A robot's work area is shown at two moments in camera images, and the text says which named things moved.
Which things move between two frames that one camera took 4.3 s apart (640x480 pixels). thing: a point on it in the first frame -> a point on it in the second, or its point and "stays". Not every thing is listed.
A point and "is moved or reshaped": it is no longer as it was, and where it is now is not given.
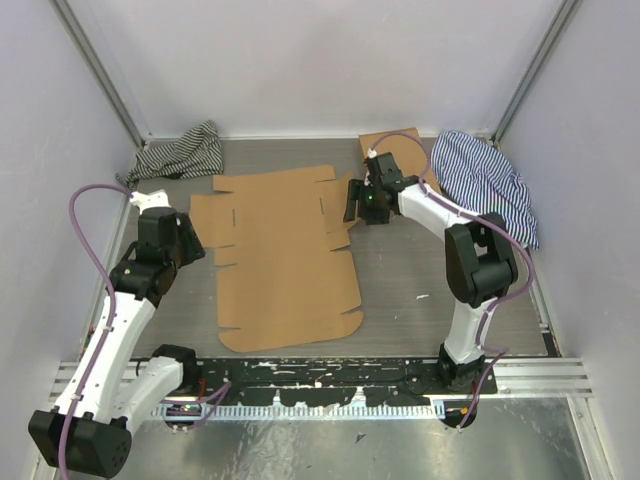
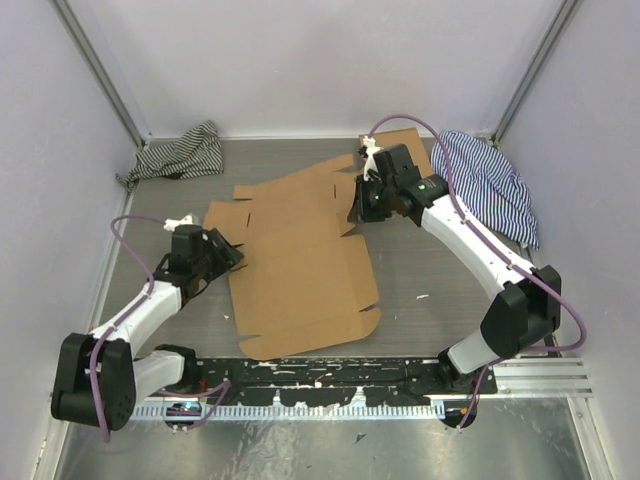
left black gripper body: (189, 248) -> (214, 262)
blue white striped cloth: (478, 178) stays
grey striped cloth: (197, 152) stays
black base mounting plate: (322, 381) stays
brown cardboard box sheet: (279, 240) is moved or reshaped
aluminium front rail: (522, 378) stays
